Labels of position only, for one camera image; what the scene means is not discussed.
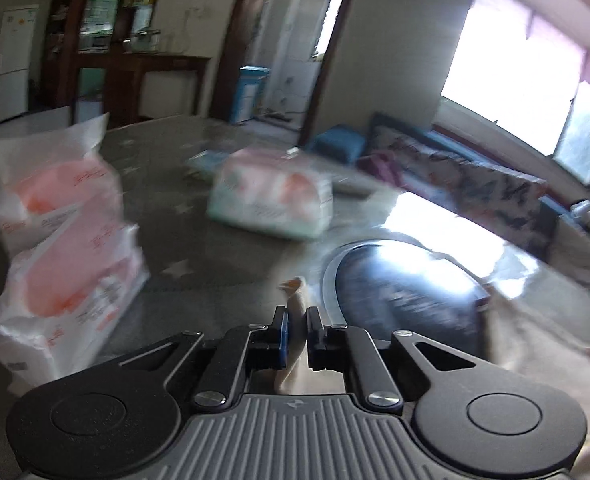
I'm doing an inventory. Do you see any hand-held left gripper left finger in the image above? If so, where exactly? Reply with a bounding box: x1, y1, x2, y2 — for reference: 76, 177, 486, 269
119, 306, 290, 407

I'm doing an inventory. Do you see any patterned sofa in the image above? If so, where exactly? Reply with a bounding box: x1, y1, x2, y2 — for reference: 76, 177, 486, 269
359, 111, 590, 292

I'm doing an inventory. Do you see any pink tissue pack in bag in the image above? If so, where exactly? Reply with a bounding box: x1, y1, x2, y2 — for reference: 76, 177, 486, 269
0, 224, 151, 382
0, 112, 124, 257

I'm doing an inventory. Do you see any small bluish packet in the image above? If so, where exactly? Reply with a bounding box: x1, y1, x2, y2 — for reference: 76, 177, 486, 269
187, 150, 228, 176

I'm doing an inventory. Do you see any dark wooden door frame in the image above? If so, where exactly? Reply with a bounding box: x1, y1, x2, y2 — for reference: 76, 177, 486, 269
211, 0, 365, 147

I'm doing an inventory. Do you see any white refrigerator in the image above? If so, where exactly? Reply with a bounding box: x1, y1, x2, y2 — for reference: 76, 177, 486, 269
0, 5, 41, 124

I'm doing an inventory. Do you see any blue and white box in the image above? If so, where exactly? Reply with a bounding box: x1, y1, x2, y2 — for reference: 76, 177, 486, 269
229, 65, 271, 126

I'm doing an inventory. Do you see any purple cloth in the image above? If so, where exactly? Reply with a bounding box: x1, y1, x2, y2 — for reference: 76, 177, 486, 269
356, 152, 402, 187

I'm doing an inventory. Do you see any window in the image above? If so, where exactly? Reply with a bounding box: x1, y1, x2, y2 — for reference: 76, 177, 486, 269
439, 0, 590, 187

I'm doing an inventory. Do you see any round black hotplate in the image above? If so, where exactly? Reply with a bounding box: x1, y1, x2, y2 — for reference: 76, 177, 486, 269
322, 239, 492, 357

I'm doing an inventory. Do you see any pink and green tissue pack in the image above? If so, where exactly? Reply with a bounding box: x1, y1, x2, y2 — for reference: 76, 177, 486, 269
206, 147, 334, 239

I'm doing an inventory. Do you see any metal pot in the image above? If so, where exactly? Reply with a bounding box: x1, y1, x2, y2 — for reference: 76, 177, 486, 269
124, 29, 162, 54

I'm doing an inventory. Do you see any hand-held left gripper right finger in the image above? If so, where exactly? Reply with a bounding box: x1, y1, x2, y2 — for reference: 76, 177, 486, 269
307, 307, 477, 412

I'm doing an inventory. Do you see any dark wooden cabinet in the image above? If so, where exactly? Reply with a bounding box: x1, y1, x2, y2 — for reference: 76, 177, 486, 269
40, 0, 172, 111

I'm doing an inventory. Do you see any dark wooden side table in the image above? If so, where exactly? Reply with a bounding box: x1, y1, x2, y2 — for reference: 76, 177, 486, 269
74, 52, 212, 122

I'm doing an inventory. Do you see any beige cloth garment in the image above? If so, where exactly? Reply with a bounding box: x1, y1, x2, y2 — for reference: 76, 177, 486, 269
273, 275, 590, 480

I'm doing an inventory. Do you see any blue plastic stool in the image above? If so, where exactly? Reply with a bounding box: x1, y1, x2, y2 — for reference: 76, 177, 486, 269
306, 125, 366, 164

